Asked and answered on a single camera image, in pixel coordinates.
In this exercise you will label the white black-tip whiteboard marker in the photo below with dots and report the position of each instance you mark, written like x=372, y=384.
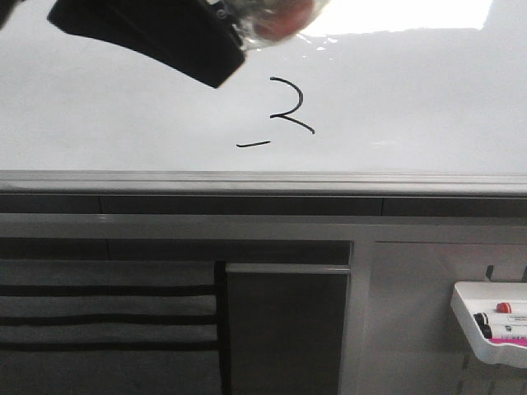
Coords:
x=239, y=17

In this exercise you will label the black-capped marker lower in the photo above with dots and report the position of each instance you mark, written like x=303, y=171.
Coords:
x=504, y=332

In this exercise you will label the white whiteboard with frame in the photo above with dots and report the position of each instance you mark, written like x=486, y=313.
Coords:
x=376, y=97

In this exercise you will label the white plastic marker tray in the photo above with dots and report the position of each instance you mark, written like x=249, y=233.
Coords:
x=471, y=297

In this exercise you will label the pink eraser in tray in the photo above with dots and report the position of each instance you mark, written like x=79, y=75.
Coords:
x=517, y=342

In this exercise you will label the red round magnet taped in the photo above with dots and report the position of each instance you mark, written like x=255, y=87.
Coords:
x=277, y=20

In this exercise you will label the dark grey cabinet panel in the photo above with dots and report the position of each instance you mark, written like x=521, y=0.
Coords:
x=286, y=327

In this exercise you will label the red-capped marker in tray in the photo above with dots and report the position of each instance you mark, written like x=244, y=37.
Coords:
x=512, y=308

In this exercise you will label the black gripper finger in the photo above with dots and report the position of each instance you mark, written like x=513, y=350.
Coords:
x=197, y=38

